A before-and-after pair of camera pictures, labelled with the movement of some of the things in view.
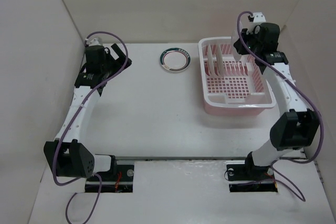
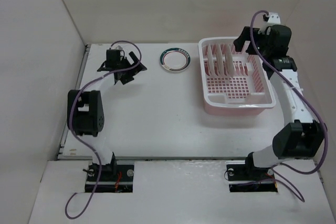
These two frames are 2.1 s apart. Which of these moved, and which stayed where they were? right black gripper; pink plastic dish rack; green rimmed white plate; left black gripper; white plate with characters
Moved: left black gripper; white plate with characters
Stayed: right black gripper; green rimmed white plate; pink plastic dish rack
